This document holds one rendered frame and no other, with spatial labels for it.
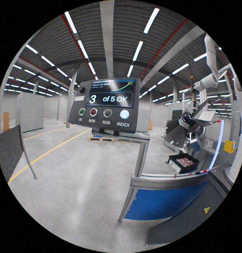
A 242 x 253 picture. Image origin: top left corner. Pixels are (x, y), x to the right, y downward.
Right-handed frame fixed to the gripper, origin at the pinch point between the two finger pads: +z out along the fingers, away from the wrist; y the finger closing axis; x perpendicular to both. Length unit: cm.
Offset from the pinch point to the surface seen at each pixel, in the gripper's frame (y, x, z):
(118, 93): -64, -31, -42
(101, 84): -71, -27, -41
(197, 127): 7.1, -38.1, 0.6
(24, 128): -615, -125, -7
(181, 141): -14, -53, -5
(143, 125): 5, -89, 582
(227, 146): 21, -46, -36
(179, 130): -13.3, -44.2, 3.5
